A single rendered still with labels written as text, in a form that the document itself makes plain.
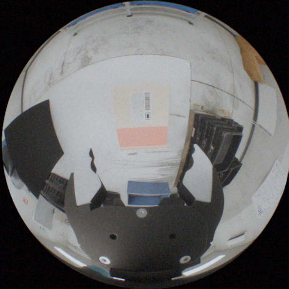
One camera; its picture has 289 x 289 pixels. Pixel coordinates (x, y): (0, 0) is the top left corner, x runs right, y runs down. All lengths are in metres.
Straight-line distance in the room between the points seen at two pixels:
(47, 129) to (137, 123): 0.39
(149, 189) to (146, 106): 0.35
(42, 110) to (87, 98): 0.23
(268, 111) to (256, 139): 0.79
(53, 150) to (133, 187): 0.41
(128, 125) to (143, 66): 0.18
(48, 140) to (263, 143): 2.92
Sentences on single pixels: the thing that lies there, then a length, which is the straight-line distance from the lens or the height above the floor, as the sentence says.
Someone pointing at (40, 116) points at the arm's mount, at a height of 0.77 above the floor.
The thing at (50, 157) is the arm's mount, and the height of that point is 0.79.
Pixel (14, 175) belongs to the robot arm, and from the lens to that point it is 0.56.
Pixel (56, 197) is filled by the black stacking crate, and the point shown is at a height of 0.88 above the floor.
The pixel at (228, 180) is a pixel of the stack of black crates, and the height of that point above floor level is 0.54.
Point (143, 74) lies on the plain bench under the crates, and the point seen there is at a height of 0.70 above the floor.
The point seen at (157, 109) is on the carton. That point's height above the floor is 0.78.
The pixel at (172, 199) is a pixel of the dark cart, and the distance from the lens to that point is 2.08.
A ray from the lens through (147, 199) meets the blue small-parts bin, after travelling 0.59.
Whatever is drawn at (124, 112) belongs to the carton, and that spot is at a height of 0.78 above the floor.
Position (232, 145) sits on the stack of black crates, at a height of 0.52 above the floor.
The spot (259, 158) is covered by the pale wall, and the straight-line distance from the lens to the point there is 2.63.
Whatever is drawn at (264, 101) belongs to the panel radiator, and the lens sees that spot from 2.52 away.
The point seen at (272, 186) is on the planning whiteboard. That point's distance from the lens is 2.65.
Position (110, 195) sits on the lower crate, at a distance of 0.58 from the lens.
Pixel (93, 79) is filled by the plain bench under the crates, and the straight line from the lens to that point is 0.32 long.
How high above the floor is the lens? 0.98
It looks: 58 degrees down
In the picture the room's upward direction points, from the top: 175 degrees clockwise
